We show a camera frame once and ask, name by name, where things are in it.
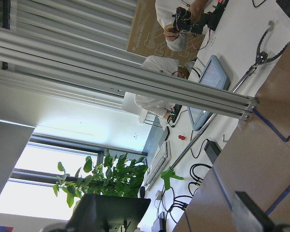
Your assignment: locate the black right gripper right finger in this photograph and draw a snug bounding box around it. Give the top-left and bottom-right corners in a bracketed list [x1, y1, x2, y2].
[232, 191, 275, 232]

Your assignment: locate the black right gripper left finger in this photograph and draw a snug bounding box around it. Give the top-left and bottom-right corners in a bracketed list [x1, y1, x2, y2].
[65, 194, 104, 232]

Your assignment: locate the black computer monitor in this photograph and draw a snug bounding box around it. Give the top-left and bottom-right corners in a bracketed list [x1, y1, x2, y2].
[98, 195, 151, 232]

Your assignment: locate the green potted plant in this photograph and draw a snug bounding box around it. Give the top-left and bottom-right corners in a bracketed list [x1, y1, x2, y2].
[53, 152, 148, 207]

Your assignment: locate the black power adapter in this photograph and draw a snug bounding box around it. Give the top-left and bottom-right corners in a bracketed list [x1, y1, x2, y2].
[204, 140, 221, 164]

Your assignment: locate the white keyboard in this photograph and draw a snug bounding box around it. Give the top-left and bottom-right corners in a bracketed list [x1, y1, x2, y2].
[144, 141, 171, 190]

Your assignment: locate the blue teach pendant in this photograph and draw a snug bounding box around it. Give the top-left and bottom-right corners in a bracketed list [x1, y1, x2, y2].
[187, 55, 230, 131]

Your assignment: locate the person in white shirt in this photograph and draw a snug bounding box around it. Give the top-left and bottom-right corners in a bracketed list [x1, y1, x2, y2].
[134, 55, 195, 129]

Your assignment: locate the cardboard box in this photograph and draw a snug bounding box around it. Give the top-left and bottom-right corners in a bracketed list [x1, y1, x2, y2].
[127, 0, 205, 65]

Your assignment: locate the aluminium frame post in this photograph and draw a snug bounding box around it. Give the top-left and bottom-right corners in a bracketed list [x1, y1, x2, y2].
[0, 28, 248, 108]

